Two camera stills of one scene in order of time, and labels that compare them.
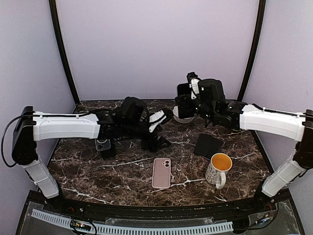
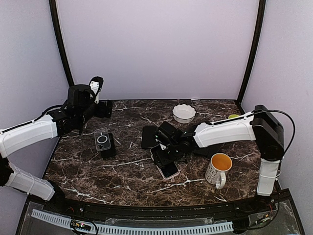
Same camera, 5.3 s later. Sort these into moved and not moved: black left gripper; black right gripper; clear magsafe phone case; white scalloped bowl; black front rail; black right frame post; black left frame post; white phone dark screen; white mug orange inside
Moved: black right gripper; black left gripper; white phone dark screen
Not moved: black front rail; white scalloped bowl; white mug orange inside; black left frame post; black right frame post; clear magsafe phone case
